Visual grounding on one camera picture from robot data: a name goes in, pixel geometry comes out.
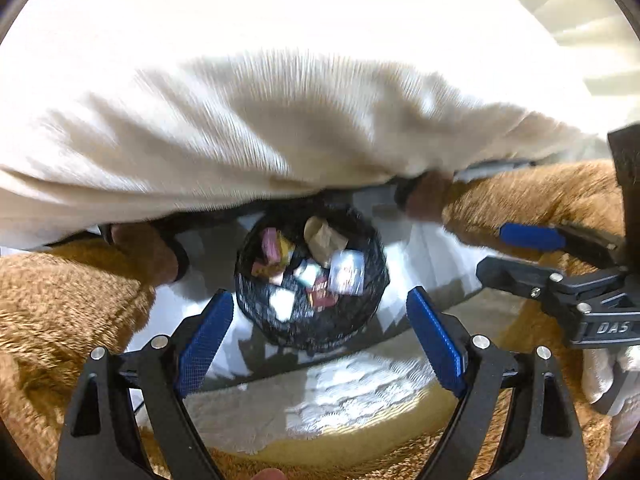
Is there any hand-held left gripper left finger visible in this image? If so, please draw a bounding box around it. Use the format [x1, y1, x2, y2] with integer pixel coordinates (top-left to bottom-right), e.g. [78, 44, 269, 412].
[55, 290, 235, 480]

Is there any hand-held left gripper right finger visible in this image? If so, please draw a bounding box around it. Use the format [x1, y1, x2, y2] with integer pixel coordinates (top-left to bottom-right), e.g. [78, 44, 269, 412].
[406, 287, 588, 480]

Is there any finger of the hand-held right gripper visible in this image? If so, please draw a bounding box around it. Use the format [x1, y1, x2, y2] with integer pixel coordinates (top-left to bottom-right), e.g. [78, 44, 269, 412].
[499, 222, 627, 267]
[475, 255, 567, 312]

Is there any white paper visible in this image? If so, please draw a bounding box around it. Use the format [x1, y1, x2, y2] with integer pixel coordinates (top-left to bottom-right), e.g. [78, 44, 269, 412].
[268, 287, 297, 322]

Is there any black bag trash bin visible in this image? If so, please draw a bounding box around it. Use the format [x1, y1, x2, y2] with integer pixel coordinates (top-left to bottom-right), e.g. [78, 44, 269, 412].
[234, 202, 390, 352]

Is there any clear plastic cup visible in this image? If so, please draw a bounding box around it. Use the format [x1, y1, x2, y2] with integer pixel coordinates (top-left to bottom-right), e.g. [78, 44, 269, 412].
[327, 249, 366, 295]

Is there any pink drink carton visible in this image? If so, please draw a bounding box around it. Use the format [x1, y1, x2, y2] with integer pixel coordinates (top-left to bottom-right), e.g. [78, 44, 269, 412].
[259, 227, 282, 261]

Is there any colourful snack packet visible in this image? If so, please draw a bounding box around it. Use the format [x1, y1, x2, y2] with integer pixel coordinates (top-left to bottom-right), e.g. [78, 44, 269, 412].
[306, 280, 340, 307]

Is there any brown paper bag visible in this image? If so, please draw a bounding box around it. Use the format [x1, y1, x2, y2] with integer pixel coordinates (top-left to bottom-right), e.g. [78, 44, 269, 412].
[304, 215, 350, 267]

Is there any person's right hand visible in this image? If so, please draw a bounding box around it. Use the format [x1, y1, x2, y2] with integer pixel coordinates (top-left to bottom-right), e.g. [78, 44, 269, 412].
[582, 344, 640, 442]

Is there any person's right leg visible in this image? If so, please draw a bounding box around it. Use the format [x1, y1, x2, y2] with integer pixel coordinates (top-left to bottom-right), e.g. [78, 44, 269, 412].
[394, 159, 640, 480]

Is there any person's leg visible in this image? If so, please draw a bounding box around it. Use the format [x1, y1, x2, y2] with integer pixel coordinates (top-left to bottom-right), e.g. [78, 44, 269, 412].
[0, 222, 192, 480]
[394, 159, 640, 480]

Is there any person's left leg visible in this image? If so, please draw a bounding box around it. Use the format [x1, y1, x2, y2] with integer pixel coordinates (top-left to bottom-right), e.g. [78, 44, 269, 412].
[0, 222, 192, 480]

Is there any cream curtain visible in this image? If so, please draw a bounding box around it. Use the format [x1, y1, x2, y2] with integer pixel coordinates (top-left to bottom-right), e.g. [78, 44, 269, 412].
[479, 0, 640, 127]

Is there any beige blanket bed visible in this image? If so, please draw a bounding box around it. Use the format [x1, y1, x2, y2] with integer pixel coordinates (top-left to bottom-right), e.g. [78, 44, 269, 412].
[0, 0, 609, 257]

